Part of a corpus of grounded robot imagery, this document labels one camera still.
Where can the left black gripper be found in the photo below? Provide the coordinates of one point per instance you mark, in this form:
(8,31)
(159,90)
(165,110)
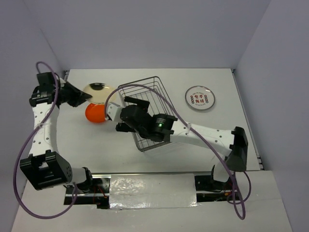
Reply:
(79,96)

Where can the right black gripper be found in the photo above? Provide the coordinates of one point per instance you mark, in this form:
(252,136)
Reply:
(141,103)

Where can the cream plate with dark edge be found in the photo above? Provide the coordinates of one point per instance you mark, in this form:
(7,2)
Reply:
(98,91)

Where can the orange plate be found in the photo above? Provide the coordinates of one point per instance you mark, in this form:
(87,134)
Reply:
(95,113)

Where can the white plate with pink pattern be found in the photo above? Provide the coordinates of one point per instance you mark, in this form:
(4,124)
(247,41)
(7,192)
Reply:
(199,98)

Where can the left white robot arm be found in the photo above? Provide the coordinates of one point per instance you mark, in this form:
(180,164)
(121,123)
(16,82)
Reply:
(45,167)

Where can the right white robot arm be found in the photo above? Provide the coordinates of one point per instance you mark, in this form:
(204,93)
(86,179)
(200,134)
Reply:
(230,146)

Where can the silver foil covered panel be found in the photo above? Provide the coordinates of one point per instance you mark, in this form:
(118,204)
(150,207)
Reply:
(150,191)

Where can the metal wire dish rack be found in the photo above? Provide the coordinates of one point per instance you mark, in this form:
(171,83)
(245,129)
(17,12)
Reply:
(149,89)

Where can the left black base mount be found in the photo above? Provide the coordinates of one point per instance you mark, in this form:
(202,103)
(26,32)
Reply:
(97,196)

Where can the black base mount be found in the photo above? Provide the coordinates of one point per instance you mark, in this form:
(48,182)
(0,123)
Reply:
(97,196)
(209,190)

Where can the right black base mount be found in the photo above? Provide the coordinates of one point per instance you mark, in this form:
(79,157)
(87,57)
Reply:
(209,190)

